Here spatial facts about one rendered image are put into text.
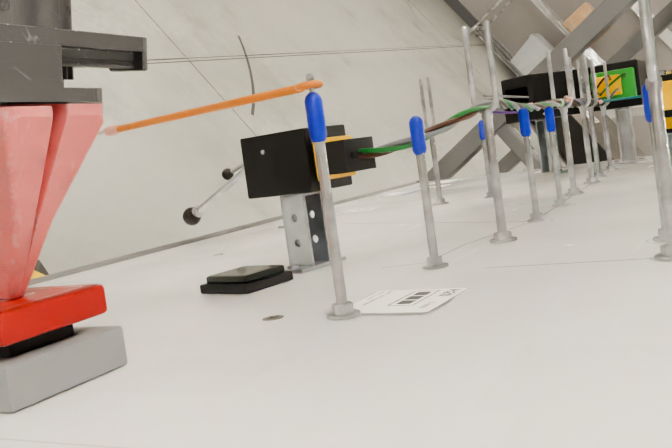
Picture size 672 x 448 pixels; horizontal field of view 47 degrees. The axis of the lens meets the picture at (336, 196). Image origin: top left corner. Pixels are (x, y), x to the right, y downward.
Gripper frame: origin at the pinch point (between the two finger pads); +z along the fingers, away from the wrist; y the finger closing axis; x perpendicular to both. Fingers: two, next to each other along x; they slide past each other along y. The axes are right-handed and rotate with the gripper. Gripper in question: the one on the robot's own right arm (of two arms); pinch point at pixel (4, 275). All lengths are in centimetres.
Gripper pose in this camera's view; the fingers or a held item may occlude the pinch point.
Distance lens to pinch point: 32.5
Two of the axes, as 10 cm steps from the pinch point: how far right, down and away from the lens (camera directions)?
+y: 4.7, -1.1, 8.8
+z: 0.0, 9.9, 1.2
